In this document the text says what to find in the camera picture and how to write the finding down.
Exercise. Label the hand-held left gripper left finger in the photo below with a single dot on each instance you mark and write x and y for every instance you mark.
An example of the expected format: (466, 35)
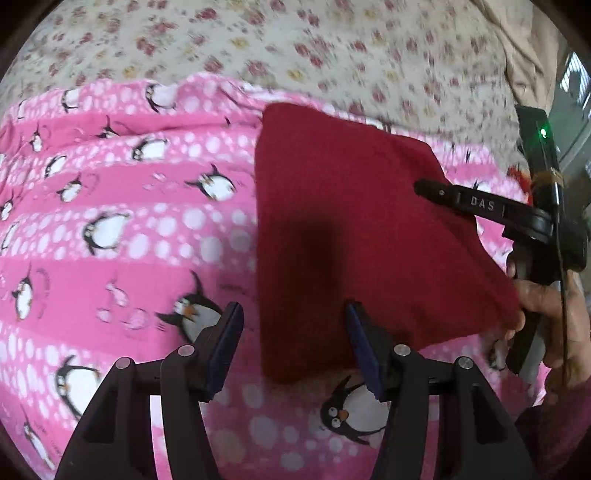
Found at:
(226, 346)

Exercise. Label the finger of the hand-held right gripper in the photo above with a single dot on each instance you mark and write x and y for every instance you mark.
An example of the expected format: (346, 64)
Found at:
(480, 203)

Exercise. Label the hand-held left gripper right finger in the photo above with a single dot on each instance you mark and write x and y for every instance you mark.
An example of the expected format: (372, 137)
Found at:
(364, 350)

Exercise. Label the red cloth garment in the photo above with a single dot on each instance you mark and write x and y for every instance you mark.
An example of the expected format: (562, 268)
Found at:
(351, 207)

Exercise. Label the person's right hand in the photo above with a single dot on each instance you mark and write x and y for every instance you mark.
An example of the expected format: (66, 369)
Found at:
(572, 332)

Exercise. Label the red yellow printed cloth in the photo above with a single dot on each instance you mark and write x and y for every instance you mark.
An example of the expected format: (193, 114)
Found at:
(521, 182)

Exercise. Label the beige cloth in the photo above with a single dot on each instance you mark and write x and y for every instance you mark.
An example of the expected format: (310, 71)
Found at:
(531, 46)

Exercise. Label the pink penguin print blanket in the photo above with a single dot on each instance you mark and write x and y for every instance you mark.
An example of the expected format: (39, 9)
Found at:
(115, 277)

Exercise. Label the floral print bedsheet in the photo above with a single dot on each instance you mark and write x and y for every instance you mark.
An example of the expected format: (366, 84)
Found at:
(277, 37)

